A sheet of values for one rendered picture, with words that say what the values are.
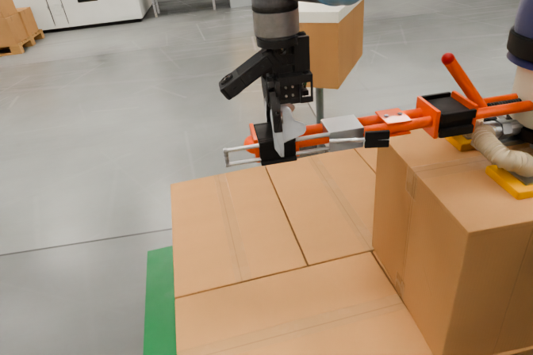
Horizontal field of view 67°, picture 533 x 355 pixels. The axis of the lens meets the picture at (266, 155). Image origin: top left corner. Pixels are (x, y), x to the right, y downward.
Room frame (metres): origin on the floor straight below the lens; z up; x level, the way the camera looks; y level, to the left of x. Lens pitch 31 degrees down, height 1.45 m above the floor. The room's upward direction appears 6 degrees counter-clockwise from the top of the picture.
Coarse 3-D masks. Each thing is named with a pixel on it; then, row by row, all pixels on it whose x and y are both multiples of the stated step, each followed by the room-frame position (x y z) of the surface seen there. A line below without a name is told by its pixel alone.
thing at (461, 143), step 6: (480, 120) 0.86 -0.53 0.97; (486, 120) 0.82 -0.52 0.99; (450, 138) 0.81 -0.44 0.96; (456, 138) 0.80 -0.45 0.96; (462, 138) 0.80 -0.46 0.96; (468, 138) 0.79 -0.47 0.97; (456, 144) 0.79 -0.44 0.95; (462, 144) 0.77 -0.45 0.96; (468, 144) 0.77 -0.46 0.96; (462, 150) 0.77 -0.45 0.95
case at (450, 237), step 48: (432, 144) 0.81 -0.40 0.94; (528, 144) 0.77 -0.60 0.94; (384, 192) 0.85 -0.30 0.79; (432, 192) 0.64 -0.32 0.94; (480, 192) 0.62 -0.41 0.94; (384, 240) 0.83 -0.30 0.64; (432, 240) 0.61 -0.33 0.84; (480, 240) 0.52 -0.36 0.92; (528, 240) 0.53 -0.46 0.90; (432, 288) 0.58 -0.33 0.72; (480, 288) 0.52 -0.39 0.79; (528, 288) 0.53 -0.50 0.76; (432, 336) 0.55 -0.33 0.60; (480, 336) 0.52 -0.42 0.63; (528, 336) 0.53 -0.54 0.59
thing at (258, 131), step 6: (252, 126) 0.71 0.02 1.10; (258, 126) 0.70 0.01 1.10; (264, 126) 0.70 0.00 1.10; (270, 126) 0.70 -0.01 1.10; (252, 132) 0.68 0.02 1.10; (258, 132) 0.68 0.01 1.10; (264, 132) 0.67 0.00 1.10; (270, 132) 0.67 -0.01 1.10; (252, 138) 0.67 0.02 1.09; (258, 138) 0.65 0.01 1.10; (264, 138) 0.65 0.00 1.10; (258, 150) 0.65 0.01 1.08; (258, 156) 0.65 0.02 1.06
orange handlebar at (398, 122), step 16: (496, 96) 0.75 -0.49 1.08; (512, 96) 0.75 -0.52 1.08; (384, 112) 0.73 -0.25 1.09; (400, 112) 0.72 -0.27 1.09; (416, 112) 0.72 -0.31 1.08; (480, 112) 0.70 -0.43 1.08; (496, 112) 0.70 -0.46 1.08; (512, 112) 0.70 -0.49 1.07; (320, 128) 0.70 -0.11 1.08; (368, 128) 0.67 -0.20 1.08; (384, 128) 0.67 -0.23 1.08; (400, 128) 0.68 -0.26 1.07; (416, 128) 0.68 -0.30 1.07; (304, 144) 0.66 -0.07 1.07
